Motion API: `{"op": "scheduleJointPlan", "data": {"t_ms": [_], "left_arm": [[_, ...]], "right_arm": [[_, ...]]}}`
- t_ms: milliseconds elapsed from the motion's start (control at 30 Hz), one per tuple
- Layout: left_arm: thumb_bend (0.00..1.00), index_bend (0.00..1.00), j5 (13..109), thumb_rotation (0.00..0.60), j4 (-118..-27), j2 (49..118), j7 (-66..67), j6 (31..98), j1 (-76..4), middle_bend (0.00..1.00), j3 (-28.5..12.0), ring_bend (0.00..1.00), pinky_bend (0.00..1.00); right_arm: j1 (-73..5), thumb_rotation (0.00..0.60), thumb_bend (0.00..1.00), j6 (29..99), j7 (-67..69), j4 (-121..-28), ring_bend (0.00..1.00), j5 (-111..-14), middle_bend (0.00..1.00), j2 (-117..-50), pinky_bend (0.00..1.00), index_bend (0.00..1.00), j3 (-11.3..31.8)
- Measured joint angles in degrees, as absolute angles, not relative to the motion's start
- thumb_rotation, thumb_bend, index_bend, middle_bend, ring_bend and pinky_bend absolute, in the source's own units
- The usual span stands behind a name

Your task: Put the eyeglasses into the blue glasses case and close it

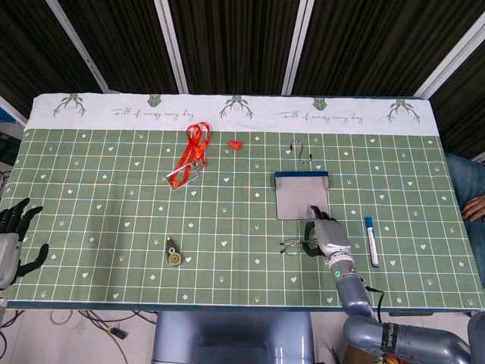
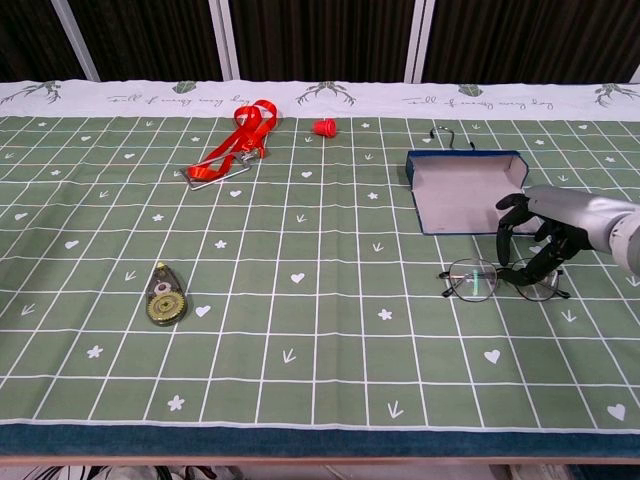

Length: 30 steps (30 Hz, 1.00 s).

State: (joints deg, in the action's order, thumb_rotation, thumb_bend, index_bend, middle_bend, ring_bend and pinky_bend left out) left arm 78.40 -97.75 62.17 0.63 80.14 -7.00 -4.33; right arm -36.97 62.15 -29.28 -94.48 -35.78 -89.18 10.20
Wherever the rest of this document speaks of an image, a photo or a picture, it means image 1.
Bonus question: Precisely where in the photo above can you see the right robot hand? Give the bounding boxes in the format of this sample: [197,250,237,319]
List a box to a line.
[302,205,352,262]

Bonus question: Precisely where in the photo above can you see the blue white marker pen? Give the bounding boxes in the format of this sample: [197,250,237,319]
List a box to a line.
[364,216,380,268]

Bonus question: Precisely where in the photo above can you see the red lanyard with badge holder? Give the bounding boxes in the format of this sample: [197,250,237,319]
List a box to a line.
[164,121,213,190]

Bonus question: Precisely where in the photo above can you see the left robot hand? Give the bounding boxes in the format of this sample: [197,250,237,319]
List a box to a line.
[0,197,50,292]

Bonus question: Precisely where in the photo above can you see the blue jeans leg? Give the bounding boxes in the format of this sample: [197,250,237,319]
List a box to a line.
[443,151,485,289]

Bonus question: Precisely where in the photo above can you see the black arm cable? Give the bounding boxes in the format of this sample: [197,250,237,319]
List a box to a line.
[363,284,386,323]

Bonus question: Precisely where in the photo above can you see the black floor cable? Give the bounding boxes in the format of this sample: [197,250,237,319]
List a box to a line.
[77,309,157,364]

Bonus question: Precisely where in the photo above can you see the metal wire hook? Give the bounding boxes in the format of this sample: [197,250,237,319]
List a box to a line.
[289,139,314,165]

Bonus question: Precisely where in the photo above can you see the green grid tablecloth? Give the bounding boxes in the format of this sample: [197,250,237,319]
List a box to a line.
[6,93,485,310]

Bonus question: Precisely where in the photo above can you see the bystander bare hand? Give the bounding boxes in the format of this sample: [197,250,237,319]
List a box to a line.
[462,196,485,221]

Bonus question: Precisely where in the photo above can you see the grey blue robot torso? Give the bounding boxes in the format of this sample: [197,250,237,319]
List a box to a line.
[151,311,315,364]

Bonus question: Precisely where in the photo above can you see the blue floral glasses case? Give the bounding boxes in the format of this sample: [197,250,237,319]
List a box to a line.
[274,171,330,221]

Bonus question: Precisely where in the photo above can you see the olive correction tape dispenser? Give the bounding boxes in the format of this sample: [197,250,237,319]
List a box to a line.
[164,236,183,267]

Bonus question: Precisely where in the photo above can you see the white partition post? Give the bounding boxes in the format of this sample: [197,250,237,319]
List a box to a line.
[413,14,485,100]
[45,0,111,94]
[153,0,189,95]
[280,0,320,96]

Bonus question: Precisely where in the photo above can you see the beige coiled cable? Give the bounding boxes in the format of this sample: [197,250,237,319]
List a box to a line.
[50,309,77,326]

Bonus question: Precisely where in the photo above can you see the white blue frame post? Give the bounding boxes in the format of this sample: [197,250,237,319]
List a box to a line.
[0,95,30,130]

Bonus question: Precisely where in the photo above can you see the black equipment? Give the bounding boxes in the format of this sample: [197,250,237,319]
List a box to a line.
[0,130,22,168]

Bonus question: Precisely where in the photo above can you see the thin-rimmed eyeglasses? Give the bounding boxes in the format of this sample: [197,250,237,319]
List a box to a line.
[279,237,310,256]

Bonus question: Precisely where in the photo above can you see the brown cardboard box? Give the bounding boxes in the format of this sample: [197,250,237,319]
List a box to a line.
[343,343,383,364]

